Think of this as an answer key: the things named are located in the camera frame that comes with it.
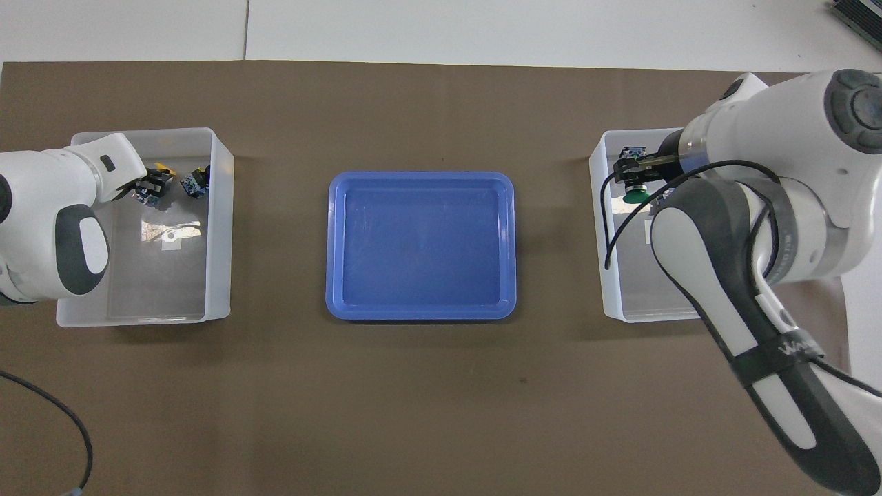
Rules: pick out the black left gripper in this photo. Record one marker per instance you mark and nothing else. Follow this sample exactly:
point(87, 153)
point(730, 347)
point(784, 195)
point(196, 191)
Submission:
point(132, 187)

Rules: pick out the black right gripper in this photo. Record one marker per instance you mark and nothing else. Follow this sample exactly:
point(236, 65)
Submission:
point(672, 158)

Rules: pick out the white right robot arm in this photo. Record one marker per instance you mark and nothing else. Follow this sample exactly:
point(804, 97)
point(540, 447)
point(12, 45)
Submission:
point(772, 138)

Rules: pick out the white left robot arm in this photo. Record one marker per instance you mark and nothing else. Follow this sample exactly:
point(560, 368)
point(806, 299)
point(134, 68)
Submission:
point(41, 193)

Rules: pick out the translucent white plastic box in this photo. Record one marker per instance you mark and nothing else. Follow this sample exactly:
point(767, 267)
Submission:
point(620, 289)
point(172, 289)

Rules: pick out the blue plastic tray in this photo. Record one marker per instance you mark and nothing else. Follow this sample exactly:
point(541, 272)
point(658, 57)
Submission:
point(420, 248)

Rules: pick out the grey ribbed metal device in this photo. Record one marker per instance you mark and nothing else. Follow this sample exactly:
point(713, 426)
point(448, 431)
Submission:
point(861, 12)

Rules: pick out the brown paper table mat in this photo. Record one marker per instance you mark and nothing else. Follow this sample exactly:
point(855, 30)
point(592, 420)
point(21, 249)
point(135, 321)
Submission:
point(441, 413)

